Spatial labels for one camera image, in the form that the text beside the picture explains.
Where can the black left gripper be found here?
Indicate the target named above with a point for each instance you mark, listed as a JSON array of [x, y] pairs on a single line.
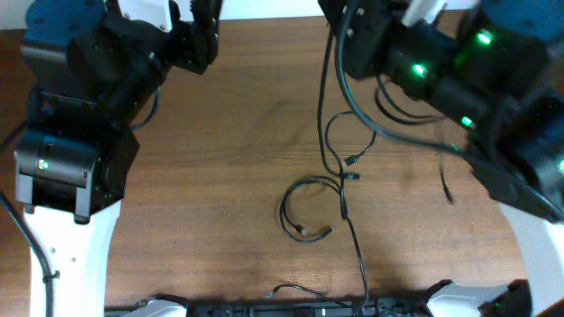
[[191, 47]]

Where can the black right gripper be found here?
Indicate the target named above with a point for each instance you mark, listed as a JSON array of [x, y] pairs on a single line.
[[364, 57]]

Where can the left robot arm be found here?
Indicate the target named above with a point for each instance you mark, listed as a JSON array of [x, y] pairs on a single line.
[[97, 63]]

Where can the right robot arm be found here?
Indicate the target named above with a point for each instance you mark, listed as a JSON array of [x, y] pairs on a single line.
[[498, 79]]

